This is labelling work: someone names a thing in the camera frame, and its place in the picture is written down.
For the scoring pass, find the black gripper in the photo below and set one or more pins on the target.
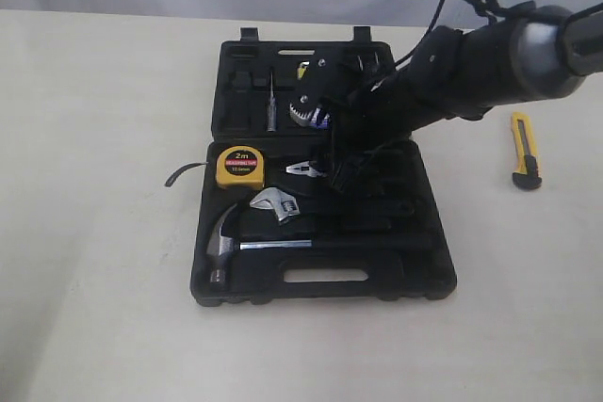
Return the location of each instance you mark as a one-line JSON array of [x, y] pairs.
[[445, 79]]

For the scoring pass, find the orange black pliers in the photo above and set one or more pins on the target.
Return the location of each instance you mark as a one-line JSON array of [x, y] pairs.
[[306, 168]]

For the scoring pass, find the black electrical tape roll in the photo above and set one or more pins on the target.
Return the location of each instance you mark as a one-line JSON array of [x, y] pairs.
[[319, 119]]

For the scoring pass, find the black plastic tool case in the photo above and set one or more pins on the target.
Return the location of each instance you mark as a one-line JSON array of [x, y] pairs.
[[313, 185]]

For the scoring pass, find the yellow measuring tape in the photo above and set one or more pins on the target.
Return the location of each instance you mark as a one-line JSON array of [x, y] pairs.
[[240, 166]]

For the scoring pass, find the yellow utility knife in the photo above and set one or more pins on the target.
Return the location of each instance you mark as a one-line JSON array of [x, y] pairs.
[[527, 174]]

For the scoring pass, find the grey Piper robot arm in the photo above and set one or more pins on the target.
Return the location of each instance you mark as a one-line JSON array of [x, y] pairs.
[[531, 60]]

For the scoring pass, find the chrome adjustable wrench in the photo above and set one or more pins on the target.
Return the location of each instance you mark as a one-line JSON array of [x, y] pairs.
[[286, 206]]

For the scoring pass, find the yellow hex key set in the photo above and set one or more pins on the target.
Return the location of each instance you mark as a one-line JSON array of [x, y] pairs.
[[301, 69]]

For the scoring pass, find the steel claw hammer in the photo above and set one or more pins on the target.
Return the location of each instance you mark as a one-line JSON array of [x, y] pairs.
[[221, 246]]

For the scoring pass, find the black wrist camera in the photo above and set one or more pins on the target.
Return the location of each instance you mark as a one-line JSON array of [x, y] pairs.
[[328, 81]]

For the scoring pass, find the clear handle tester screwdriver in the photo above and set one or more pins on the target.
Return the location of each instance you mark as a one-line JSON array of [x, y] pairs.
[[271, 105]]

